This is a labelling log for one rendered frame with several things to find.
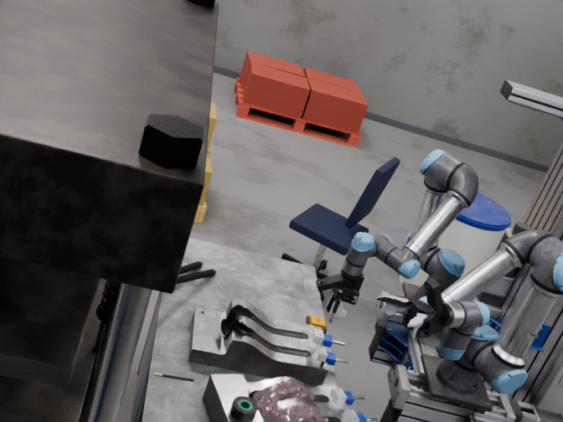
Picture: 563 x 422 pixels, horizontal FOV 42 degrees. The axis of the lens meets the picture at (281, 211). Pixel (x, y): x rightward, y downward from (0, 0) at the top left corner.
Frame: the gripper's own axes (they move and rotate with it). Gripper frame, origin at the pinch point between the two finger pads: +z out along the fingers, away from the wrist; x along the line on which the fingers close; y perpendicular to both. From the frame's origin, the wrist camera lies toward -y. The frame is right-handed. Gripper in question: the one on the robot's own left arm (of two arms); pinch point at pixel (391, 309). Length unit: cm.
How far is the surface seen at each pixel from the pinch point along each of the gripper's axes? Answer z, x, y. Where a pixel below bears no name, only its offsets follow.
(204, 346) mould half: 20, 65, 51
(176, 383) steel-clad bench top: 33, 54, 59
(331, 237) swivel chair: -128, 212, 71
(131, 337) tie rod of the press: 88, -37, -17
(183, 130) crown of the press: 87, -40, -55
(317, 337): -24, 60, 47
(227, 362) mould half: 13, 59, 55
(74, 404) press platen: 86, -8, 18
